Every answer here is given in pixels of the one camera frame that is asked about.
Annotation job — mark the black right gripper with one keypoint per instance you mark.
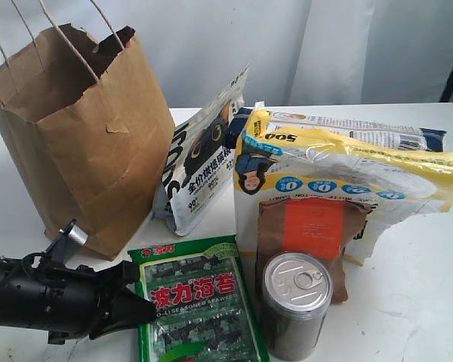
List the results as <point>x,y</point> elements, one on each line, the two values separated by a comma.
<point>92,305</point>

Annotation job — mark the green seaweed packet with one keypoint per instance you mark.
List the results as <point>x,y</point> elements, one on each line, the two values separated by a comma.
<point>203,309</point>

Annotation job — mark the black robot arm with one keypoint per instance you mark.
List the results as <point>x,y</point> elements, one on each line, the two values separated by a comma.
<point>20,280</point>

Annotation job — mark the white cat food bag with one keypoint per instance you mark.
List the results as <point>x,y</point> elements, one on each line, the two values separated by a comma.
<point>199,164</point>

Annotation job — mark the brown paper shopping bag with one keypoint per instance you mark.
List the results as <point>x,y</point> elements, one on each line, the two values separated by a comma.
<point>89,129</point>

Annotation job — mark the yellow white sugar bag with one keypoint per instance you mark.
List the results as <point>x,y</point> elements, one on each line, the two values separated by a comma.
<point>299,163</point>

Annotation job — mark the clear can metal lid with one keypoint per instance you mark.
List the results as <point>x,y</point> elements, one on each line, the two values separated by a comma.
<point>296,293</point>

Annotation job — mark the brown pouch orange label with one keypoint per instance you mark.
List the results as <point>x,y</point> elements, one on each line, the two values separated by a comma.
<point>319,227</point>

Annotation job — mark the noodle packet navy end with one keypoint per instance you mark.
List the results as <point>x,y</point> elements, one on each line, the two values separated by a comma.
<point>390,136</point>

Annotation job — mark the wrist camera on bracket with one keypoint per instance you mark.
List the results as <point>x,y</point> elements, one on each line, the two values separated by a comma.
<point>67,243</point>

